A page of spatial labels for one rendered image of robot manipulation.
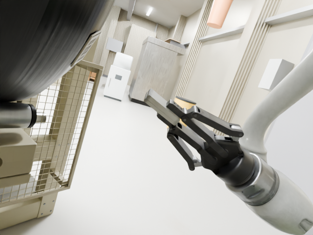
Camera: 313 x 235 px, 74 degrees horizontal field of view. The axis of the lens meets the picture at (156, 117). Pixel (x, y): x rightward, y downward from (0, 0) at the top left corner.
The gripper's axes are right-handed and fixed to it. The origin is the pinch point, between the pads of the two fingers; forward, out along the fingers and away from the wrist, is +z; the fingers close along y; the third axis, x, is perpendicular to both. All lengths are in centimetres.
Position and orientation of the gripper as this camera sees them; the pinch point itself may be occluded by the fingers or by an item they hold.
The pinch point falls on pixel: (162, 107)
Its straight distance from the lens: 35.8
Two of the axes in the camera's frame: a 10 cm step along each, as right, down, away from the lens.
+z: -7.5, -6.0, -2.7
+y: -6.5, 6.2, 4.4
